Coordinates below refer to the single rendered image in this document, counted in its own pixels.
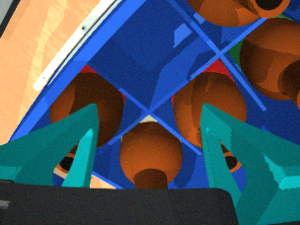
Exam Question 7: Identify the blue bottle crate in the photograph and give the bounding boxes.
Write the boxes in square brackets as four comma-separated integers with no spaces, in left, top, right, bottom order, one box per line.
[8,0,300,188]

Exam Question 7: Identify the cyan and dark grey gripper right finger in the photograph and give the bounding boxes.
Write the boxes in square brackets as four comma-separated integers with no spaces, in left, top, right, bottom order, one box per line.
[200,104,300,225]

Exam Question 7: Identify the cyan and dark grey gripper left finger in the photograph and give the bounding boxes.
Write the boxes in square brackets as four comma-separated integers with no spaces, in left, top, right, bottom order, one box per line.
[0,104,99,188]

